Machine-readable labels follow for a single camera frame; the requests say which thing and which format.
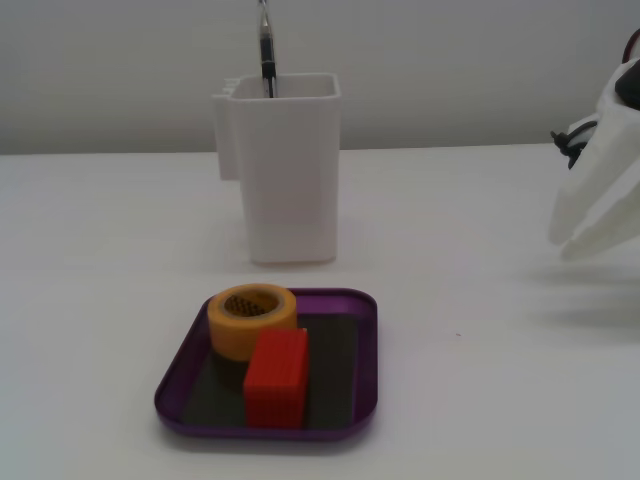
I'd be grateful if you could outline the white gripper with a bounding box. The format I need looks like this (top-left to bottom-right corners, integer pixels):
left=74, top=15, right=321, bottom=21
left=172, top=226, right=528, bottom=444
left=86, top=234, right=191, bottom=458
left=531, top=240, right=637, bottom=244
left=548, top=57, right=640, bottom=262

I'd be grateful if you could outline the yellow tape roll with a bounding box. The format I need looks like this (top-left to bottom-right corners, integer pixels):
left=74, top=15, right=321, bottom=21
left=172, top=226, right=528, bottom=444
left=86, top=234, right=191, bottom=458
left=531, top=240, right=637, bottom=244
left=207, top=283, right=299, bottom=363

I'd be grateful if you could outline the purple metal tray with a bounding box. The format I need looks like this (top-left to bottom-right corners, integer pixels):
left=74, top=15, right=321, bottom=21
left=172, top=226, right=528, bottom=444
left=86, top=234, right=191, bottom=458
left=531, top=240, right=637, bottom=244
left=153, top=287, right=379, bottom=442

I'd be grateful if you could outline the white plastic pen holder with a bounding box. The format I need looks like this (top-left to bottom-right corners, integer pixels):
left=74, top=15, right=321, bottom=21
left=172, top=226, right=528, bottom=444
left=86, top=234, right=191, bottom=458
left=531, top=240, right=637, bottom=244
left=210, top=72, right=343, bottom=265

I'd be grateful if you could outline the black tray mat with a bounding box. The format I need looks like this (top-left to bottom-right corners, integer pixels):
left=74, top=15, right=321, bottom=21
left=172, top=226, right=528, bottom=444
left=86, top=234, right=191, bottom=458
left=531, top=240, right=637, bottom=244
left=184, top=312, right=359, bottom=430

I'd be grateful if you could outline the red ribbed block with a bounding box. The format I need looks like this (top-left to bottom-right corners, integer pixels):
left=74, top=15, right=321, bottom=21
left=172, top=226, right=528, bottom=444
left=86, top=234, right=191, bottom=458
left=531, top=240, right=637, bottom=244
left=242, top=327, right=310, bottom=430

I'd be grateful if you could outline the black silver pen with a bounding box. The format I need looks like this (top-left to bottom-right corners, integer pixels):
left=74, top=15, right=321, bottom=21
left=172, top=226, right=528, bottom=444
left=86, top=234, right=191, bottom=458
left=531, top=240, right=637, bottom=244
left=255, top=0, right=279, bottom=99

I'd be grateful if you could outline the black cable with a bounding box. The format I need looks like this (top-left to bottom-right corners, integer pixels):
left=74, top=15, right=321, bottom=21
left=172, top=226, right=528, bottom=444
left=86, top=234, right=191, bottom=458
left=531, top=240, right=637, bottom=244
left=549, top=119, right=599, bottom=171

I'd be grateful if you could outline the red cable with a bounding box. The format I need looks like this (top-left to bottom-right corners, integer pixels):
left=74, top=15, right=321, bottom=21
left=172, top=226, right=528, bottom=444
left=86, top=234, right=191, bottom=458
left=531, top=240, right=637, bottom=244
left=621, top=27, right=640, bottom=65

